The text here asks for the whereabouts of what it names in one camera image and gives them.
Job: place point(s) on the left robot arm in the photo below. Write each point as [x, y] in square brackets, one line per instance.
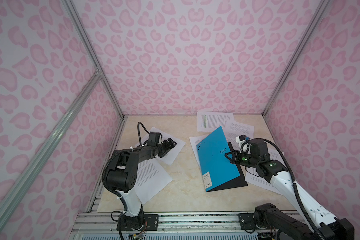
[120, 175]

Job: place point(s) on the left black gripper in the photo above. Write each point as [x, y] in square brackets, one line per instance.
[167, 147]

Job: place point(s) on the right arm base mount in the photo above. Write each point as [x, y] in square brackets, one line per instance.
[248, 224]

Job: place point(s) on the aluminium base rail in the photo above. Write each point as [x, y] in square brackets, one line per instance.
[171, 226]

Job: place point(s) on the printed paper sheet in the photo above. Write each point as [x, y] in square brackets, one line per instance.
[194, 142]

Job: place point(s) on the blue black file folder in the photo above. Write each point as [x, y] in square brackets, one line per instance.
[217, 171]

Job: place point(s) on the left corner aluminium post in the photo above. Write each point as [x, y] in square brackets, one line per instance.
[79, 26]

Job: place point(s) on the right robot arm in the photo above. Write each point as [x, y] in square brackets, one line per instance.
[318, 224]

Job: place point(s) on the corner aluminium post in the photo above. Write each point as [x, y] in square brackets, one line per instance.
[79, 26]
[314, 23]

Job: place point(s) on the green highlighted paper sheet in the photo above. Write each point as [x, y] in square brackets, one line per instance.
[209, 121]

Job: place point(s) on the right corner aluminium post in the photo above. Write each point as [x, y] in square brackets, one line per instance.
[314, 23]

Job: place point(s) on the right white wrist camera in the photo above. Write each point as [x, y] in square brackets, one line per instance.
[241, 139]

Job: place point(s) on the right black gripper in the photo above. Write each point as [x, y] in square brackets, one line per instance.
[233, 160]

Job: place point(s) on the left diagonal aluminium strut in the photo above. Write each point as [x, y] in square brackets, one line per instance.
[21, 186]

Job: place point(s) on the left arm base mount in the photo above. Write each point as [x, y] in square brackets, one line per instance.
[147, 222]

